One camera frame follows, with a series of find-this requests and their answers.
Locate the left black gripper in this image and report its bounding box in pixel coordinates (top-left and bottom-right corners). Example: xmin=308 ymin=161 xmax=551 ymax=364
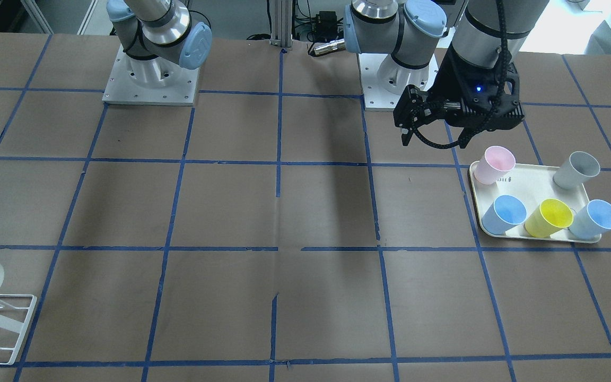
xmin=393 ymin=50 xmax=525 ymax=146

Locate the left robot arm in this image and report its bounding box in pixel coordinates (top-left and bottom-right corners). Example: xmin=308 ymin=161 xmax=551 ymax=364
xmin=343 ymin=1 xmax=548 ymax=149

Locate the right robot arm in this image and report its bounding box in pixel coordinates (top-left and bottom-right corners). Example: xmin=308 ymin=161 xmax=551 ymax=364
xmin=106 ymin=1 xmax=213 ymax=89

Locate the pink cup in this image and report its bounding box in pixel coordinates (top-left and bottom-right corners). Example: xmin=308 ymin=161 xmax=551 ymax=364
xmin=474 ymin=145 xmax=516 ymax=185

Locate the light blue cup far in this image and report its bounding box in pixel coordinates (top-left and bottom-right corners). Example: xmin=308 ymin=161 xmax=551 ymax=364
xmin=482 ymin=194 xmax=528 ymax=235

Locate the light blue cup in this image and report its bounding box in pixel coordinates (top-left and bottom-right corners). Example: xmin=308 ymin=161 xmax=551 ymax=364
xmin=568 ymin=199 xmax=611 ymax=240
xmin=482 ymin=194 xmax=528 ymax=235

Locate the yellow cup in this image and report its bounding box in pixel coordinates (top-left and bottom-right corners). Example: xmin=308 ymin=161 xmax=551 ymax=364
xmin=524 ymin=198 xmax=574 ymax=238

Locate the grey cup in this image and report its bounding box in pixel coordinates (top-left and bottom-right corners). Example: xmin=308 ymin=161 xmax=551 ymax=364
xmin=553 ymin=151 xmax=601 ymax=189

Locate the light blue cup near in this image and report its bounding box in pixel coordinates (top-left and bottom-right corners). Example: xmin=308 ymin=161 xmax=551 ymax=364
xmin=568 ymin=199 xmax=611 ymax=240

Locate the silver cylinder connector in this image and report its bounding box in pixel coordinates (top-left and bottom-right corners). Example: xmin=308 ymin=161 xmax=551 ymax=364
xmin=308 ymin=38 xmax=346 ymax=57

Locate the cream plastic tray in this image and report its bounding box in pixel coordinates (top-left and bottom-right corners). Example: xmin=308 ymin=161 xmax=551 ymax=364
xmin=468 ymin=161 xmax=602 ymax=244

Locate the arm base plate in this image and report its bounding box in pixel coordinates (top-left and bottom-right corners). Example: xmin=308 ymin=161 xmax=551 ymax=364
xmin=358 ymin=54 xmax=439 ymax=112
xmin=102 ymin=46 xmax=200 ymax=107

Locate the aluminium frame post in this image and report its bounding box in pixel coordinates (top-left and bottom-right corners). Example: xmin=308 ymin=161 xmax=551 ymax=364
xmin=268 ymin=0 xmax=295 ymax=50

